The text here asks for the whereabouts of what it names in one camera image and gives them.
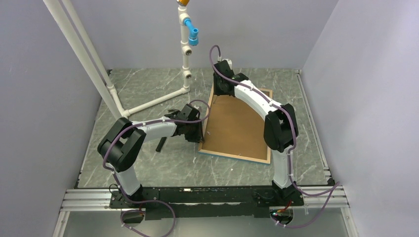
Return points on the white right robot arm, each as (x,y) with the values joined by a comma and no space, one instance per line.
(280,127)

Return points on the blue picture frame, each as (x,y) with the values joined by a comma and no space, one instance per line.
(234,130)

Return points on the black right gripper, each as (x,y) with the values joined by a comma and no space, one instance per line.
(217,91)

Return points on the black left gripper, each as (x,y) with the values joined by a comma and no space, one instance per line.
(198,137)

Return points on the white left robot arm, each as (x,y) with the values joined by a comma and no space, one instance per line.
(120,147)

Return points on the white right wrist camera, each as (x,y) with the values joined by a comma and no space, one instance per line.
(229,63)

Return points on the blue pipe fitting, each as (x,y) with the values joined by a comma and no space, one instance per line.
(193,38)

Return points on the orange pipe cap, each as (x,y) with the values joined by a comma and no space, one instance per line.
(183,3)

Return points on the aluminium table edge rail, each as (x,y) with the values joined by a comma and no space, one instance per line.
(336,201)

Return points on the steel claw hammer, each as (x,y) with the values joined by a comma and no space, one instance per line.
(173,114)

